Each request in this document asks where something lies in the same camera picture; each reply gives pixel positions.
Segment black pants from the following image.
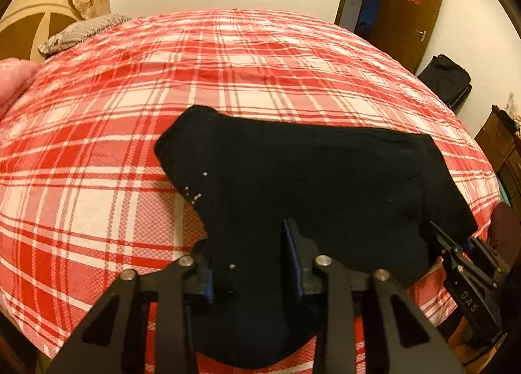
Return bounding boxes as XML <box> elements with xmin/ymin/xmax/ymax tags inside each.
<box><xmin>154</xmin><ymin>106</ymin><xmax>478</xmax><ymax>369</ymax></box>

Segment brown wooden dresser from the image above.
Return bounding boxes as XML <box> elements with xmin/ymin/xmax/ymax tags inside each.
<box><xmin>475</xmin><ymin>105</ymin><xmax>520</xmax><ymax>216</ymax></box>

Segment red white plaid bedsheet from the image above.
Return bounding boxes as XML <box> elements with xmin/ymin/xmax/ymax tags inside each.
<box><xmin>1</xmin><ymin>9</ymin><xmax>500</xmax><ymax>357</ymax></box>

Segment black bag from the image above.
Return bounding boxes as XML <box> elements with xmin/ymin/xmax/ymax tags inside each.
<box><xmin>418</xmin><ymin>55</ymin><xmax>472</xmax><ymax>112</ymax></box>

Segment pink folded quilt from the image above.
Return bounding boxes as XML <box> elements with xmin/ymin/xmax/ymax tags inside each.
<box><xmin>0</xmin><ymin>57</ymin><xmax>39</xmax><ymax>118</ymax></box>

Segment brown wooden door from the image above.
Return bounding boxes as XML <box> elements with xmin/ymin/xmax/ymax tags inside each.
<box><xmin>369</xmin><ymin>0</ymin><xmax>442</xmax><ymax>73</ymax></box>

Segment grey striped pillow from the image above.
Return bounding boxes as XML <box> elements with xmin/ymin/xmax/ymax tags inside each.
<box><xmin>37</xmin><ymin>13</ymin><xmax>131</xmax><ymax>56</ymax></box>

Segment cream round headboard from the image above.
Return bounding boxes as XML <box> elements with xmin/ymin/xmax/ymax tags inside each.
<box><xmin>0</xmin><ymin>0</ymin><xmax>81</xmax><ymax>63</ymax></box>

